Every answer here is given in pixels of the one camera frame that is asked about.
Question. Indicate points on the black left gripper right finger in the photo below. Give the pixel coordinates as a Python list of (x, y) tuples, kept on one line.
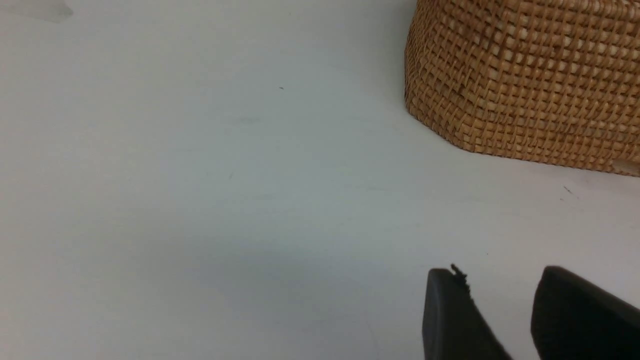
[(574, 319)]

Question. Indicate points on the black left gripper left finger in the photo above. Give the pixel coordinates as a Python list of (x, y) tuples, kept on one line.
[(453, 327)]

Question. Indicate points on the woven rattan basket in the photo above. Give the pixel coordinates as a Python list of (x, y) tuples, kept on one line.
[(549, 81)]

